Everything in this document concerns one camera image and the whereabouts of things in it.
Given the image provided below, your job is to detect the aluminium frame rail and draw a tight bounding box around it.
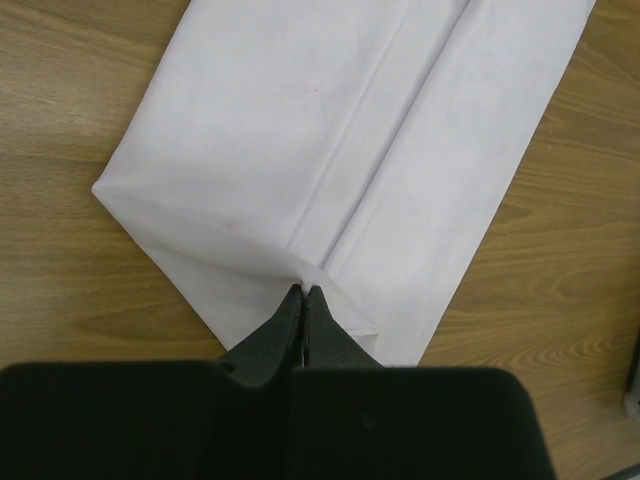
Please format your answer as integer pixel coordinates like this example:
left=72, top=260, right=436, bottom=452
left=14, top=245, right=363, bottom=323
left=623, top=364, right=640, bottom=423

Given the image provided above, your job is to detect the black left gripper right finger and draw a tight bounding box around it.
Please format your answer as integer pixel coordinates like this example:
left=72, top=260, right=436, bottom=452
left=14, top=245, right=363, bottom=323
left=287, top=287, right=555, bottom=479

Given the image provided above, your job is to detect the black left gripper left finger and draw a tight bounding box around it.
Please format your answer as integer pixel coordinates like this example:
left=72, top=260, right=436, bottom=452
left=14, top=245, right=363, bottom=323
left=1, top=286, right=303, bottom=479

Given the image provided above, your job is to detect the white t shirt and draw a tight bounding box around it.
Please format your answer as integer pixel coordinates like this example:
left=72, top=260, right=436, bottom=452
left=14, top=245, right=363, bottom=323
left=92, top=1, right=593, bottom=366

